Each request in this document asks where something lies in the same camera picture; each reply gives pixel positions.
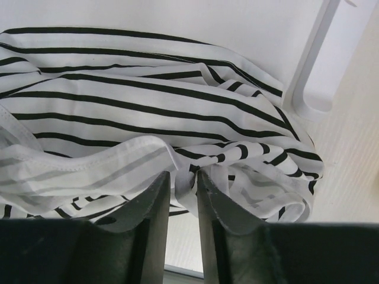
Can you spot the white clothes rack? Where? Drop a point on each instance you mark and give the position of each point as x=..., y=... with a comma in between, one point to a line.
x=331, y=44

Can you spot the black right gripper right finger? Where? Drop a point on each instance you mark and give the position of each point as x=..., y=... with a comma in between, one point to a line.
x=238, y=247

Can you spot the white black-striped tank top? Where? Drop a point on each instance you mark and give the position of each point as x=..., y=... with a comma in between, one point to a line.
x=91, y=116

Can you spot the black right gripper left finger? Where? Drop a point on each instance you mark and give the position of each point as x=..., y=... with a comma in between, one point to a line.
x=126, y=246

